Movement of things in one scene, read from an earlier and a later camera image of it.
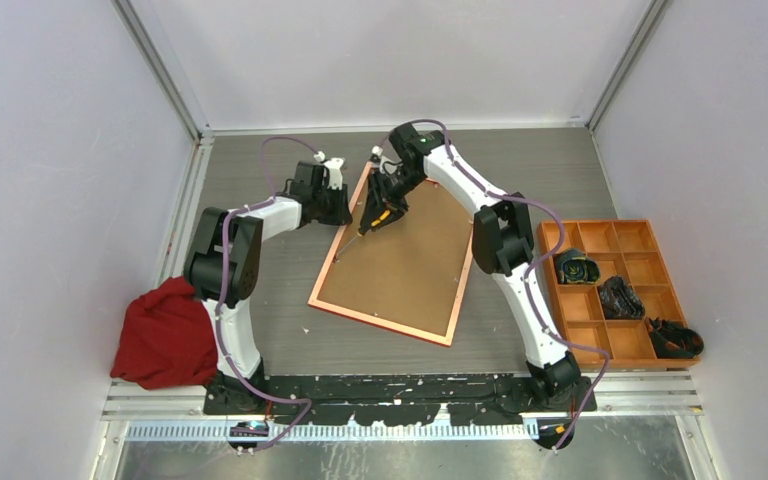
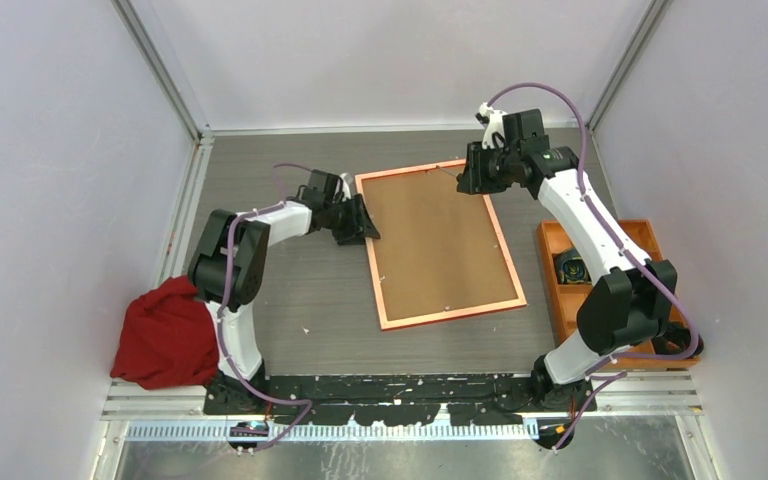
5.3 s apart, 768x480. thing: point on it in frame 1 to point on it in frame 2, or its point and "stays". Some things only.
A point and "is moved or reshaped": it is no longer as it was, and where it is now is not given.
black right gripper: [378, 200] to [475, 180]
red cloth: [167, 338] stays
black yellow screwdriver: [384, 215] is moved or reshaped
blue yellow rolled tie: [574, 266] stays
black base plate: [397, 399] stays
